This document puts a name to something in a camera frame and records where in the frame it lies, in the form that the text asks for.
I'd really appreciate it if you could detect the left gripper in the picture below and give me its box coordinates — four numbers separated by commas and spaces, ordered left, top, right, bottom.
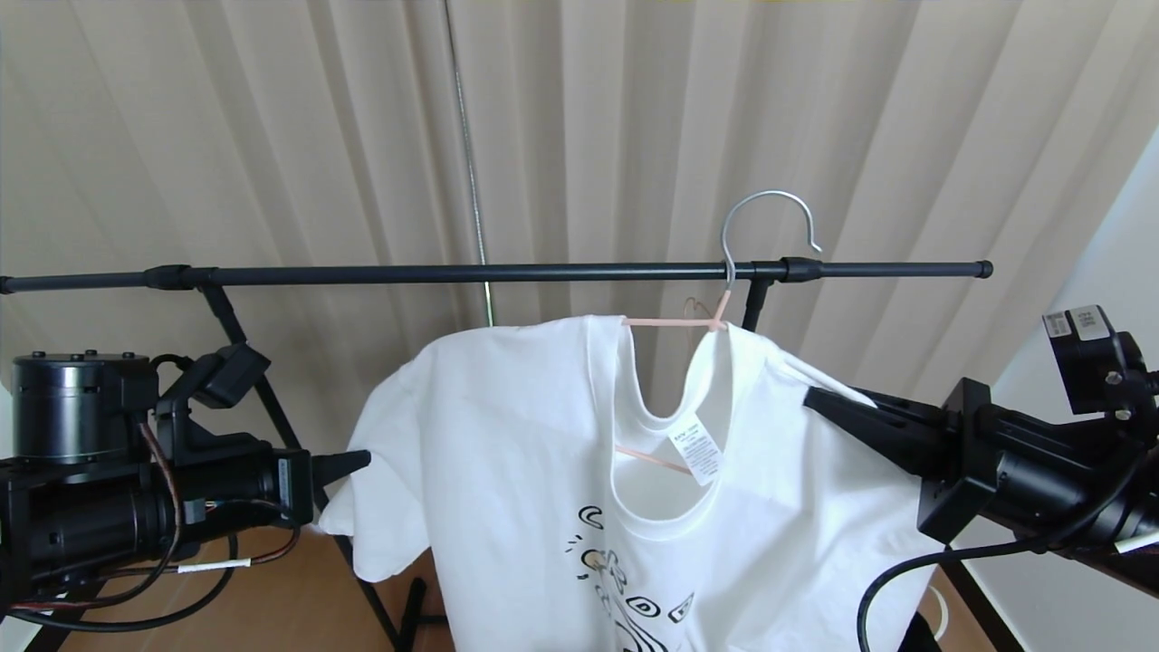
27, 444, 316, 582

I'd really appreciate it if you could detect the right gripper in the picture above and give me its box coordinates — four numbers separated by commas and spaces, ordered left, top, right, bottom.
917, 378, 1159, 549

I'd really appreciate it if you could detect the white printed t-shirt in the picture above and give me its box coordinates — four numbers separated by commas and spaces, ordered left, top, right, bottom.
316, 313, 939, 652

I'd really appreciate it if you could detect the white laundry basket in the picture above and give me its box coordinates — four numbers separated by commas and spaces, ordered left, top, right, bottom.
923, 583, 953, 640

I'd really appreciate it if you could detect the black clothes rack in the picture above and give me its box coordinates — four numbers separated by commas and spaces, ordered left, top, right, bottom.
0, 257, 995, 652

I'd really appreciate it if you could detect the beige curtain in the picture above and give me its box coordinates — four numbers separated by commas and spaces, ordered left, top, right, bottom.
0, 0, 1159, 537

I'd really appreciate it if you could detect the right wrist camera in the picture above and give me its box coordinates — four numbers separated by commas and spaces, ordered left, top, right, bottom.
1040, 304, 1159, 418

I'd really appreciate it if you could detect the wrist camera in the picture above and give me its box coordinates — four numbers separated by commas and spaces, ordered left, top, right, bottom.
148, 341, 273, 455
1040, 304, 1159, 418

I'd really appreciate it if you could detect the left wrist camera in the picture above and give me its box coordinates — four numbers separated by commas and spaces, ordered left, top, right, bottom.
148, 341, 273, 455

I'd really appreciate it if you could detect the black cable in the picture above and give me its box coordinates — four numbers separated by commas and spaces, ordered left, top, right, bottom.
855, 447, 1159, 652
0, 533, 239, 634

